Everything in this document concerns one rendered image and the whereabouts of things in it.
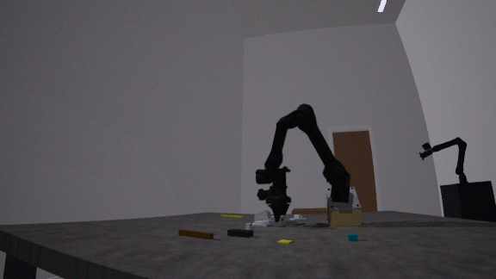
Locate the brown rectangular bar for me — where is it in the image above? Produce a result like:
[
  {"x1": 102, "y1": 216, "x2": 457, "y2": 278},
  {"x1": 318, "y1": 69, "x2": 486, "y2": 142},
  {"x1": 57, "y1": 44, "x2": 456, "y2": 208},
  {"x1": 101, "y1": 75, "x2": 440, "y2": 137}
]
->
[{"x1": 178, "y1": 229, "x2": 214, "y2": 239}]

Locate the small teal block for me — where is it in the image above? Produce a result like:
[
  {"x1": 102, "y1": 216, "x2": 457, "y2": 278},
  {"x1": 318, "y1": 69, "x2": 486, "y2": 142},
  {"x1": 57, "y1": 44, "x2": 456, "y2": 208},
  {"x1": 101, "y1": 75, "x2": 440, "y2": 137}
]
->
[{"x1": 348, "y1": 233, "x2": 358, "y2": 242}]

